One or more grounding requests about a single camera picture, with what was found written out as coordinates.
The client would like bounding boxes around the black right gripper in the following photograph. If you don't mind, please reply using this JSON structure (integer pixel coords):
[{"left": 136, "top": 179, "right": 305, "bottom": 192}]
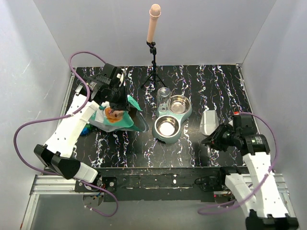
[{"left": 201, "top": 122, "right": 238, "bottom": 152}]

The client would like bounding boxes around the silver metal scoop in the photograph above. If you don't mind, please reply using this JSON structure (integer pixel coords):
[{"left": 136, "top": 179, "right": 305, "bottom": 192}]
[{"left": 199, "top": 109, "right": 220, "bottom": 158}]

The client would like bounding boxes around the green pet food bag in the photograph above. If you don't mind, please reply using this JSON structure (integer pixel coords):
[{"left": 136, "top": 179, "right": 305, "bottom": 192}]
[{"left": 89, "top": 95, "right": 149, "bottom": 132}]

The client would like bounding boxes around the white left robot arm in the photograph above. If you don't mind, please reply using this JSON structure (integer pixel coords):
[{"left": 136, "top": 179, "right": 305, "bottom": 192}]
[{"left": 34, "top": 64, "right": 130, "bottom": 192}]

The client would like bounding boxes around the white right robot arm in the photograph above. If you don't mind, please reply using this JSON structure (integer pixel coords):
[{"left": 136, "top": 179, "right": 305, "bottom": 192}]
[{"left": 200, "top": 110, "right": 299, "bottom": 230}]

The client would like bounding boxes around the teal double pet bowl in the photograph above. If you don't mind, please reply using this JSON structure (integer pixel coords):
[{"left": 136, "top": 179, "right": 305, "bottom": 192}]
[{"left": 152, "top": 87, "right": 192, "bottom": 144}]

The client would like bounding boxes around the blue toy block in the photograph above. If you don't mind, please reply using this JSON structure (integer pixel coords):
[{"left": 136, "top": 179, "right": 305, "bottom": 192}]
[{"left": 80, "top": 127, "right": 90, "bottom": 136}]

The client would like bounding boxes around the black tripod stand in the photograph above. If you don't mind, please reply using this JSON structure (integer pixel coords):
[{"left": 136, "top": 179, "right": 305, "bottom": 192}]
[{"left": 141, "top": 42, "right": 166, "bottom": 88}]

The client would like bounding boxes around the beige microphone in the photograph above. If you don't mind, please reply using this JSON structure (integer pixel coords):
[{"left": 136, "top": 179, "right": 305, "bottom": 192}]
[{"left": 146, "top": 4, "right": 161, "bottom": 43}]

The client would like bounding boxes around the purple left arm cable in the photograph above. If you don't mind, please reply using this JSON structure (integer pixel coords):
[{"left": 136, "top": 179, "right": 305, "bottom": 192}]
[{"left": 13, "top": 50, "right": 119, "bottom": 217}]

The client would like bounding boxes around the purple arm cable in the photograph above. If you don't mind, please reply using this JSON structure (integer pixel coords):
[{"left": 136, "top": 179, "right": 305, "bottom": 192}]
[
  {"left": 198, "top": 112, "right": 279, "bottom": 215},
  {"left": 13, "top": 50, "right": 119, "bottom": 217}
]

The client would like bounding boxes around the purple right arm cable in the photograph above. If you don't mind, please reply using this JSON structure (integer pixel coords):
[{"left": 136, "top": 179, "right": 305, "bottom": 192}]
[{"left": 198, "top": 112, "right": 279, "bottom": 215}]

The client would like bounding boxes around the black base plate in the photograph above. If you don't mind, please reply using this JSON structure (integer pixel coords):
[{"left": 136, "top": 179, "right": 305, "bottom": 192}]
[{"left": 74, "top": 167, "right": 238, "bottom": 202}]

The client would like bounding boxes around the aluminium rail frame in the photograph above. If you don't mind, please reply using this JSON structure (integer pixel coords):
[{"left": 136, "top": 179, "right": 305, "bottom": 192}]
[{"left": 20, "top": 173, "right": 300, "bottom": 230}]

